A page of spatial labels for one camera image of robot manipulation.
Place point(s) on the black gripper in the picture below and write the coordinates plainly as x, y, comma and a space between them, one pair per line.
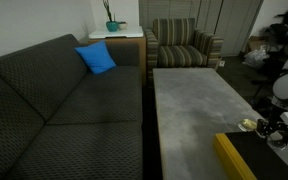
284, 127

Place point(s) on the silver candle container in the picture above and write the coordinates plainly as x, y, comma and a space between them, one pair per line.
247, 125

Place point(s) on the black book with yellow spine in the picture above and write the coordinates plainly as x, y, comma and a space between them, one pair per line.
250, 160

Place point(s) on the white plastic bag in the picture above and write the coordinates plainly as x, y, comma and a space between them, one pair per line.
255, 58

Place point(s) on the small white floor object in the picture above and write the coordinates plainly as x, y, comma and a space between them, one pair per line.
221, 63

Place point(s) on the cardboard box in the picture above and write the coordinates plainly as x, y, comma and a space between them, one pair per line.
254, 43

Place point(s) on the black clothing pile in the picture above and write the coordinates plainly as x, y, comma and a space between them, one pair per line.
284, 36

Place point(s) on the grey closet doors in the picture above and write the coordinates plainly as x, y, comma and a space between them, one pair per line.
234, 23

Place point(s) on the striped armchair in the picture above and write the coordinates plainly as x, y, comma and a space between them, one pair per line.
180, 55

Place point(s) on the grey window blinds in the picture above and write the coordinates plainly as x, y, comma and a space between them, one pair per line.
157, 10

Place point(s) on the small white plant pot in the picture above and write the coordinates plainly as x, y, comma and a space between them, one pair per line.
122, 26

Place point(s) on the blue throw pillow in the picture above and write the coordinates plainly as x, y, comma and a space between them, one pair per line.
95, 58

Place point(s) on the teal pot with plant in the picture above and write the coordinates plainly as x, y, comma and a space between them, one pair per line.
112, 26

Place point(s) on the dark grey patterned sofa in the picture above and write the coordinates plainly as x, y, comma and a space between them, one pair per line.
67, 116

